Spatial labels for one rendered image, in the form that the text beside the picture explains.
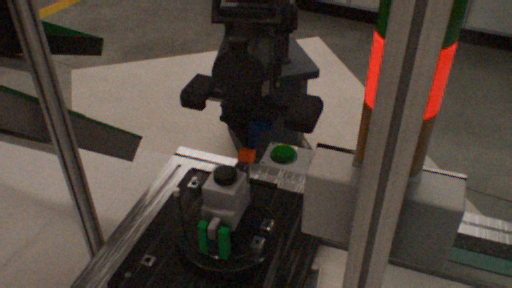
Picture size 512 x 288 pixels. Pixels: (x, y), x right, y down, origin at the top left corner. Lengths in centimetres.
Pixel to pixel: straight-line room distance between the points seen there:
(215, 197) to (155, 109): 59
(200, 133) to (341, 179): 72
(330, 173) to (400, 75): 12
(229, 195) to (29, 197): 50
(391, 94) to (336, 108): 87
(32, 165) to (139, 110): 27
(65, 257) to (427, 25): 72
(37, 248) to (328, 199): 61
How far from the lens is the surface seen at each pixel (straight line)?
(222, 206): 62
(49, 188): 101
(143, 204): 78
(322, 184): 39
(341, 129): 110
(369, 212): 36
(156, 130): 110
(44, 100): 63
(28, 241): 93
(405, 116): 31
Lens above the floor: 149
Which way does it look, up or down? 38 degrees down
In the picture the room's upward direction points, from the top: straight up
